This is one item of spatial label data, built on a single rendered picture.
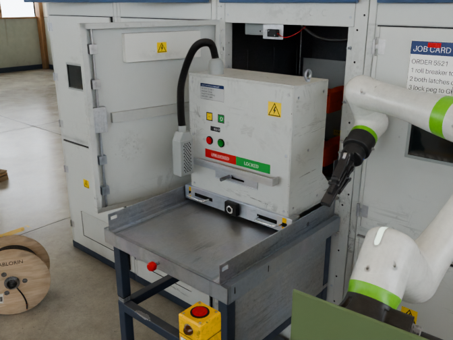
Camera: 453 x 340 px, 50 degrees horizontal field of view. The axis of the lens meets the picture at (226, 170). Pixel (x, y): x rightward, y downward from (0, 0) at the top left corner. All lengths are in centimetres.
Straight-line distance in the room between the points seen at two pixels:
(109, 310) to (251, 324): 138
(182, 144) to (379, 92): 76
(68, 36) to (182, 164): 143
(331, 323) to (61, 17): 246
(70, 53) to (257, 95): 162
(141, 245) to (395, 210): 91
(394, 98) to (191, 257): 81
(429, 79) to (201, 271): 95
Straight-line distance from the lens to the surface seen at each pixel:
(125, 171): 208
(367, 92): 158
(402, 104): 149
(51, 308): 305
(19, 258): 290
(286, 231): 172
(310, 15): 191
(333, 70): 258
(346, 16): 184
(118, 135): 202
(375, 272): 124
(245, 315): 166
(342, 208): 197
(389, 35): 175
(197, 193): 202
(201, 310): 130
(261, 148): 175
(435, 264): 141
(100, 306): 299
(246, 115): 176
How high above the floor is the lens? 165
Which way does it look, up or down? 19 degrees down
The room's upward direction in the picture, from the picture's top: straight up
